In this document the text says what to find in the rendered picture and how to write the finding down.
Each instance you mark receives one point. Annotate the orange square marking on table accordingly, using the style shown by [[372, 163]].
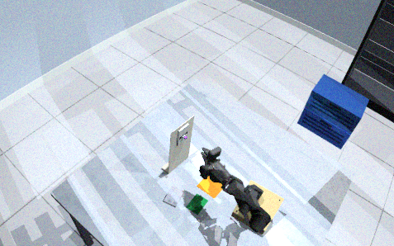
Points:
[[212, 188]]

